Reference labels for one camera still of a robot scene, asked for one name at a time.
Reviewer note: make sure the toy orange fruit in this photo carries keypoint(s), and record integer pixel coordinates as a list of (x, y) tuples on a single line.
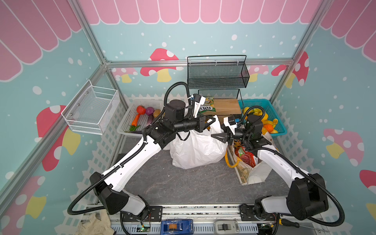
[(268, 127)]

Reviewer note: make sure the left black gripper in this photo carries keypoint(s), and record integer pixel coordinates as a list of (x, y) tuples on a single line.
[(201, 124)]

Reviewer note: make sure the blue device on rail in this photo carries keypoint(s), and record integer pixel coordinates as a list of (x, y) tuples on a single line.
[(177, 227)]

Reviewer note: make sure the green toy leaf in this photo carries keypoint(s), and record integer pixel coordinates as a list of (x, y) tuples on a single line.
[(133, 128)]

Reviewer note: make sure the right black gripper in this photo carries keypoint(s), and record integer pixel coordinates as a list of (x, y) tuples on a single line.
[(230, 136)]

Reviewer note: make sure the white wire wall basket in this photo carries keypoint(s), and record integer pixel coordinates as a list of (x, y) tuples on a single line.
[(91, 109)]

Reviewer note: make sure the grey device on rail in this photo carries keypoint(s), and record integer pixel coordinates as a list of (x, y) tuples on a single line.
[(226, 227)]

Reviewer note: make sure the black wire wooden shelf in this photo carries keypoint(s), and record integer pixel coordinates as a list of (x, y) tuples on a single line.
[(226, 101)]

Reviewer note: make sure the beige cloth rag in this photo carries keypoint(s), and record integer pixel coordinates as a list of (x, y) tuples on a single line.
[(96, 226)]

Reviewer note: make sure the purple toy onion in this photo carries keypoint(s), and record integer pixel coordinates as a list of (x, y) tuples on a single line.
[(149, 111)]

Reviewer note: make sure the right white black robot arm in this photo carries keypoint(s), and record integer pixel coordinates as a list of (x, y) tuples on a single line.
[(307, 194)]

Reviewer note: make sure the toy yellow lemon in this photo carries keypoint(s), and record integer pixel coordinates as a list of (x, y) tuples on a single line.
[(265, 117)]

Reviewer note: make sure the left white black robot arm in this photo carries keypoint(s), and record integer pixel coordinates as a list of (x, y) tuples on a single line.
[(109, 185)]

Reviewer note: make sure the orange toy carrot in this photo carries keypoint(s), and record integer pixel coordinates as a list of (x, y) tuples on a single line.
[(136, 119)]

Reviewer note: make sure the cream canvas tote bag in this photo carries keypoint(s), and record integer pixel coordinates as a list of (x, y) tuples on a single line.
[(247, 175)]

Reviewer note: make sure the black mesh wall basket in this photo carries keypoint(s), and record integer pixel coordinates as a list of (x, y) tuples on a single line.
[(217, 72)]

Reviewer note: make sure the green Fox's candy bag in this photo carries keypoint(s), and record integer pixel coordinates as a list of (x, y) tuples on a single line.
[(208, 106)]

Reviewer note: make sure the teal plastic fruit basket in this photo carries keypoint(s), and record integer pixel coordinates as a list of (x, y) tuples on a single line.
[(270, 110)]

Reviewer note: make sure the brown toy potato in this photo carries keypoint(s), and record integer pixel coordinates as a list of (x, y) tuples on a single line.
[(156, 113)]

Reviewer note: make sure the white plastic grocery bag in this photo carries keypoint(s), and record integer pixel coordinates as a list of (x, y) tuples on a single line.
[(198, 149)]

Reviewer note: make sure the purple toy eggplant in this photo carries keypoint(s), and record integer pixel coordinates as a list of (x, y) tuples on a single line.
[(150, 119)]

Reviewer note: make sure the red toy tomato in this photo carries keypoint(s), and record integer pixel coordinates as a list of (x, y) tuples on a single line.
[(141, 110)]

